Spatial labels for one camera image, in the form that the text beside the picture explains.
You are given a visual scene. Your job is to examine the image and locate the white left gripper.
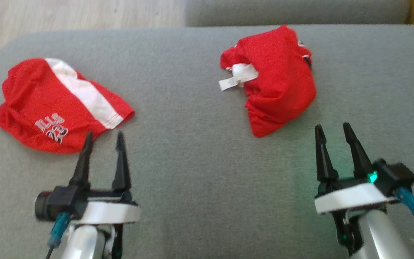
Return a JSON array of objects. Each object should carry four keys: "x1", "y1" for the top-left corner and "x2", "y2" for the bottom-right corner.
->
[{"x1": 69, "y1": 131, "x2": 141, "y2": 226}]

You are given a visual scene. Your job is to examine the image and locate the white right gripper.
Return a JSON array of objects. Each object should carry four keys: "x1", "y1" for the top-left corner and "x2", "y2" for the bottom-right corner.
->
[{"x1": 315, "y1": 122, "x2": 398, "y2": 215}]

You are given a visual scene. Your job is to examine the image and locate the red shorts with white stripe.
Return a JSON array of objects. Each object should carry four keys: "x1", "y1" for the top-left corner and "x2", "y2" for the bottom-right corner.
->
[{"x1": 0, "y1": 58, "x2": 135, "y2": 154}]

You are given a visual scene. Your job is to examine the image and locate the red basketball jersey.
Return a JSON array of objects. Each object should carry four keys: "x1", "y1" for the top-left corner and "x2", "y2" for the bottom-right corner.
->
[{"x1": 218, "y1": 24, "x2": 317, "y2": 138}]

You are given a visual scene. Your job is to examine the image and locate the large grey sofa seat cushion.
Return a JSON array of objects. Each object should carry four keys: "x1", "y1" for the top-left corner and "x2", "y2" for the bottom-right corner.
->
[{"x1": 0, "y1": 24, "x2": 414, "y2": 259}]

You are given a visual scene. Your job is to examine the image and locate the left cable with teal plug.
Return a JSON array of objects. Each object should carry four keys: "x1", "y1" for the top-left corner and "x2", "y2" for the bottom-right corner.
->
[{"x1": 46, "y1": 212, "x2": 72, "y2": 259}]

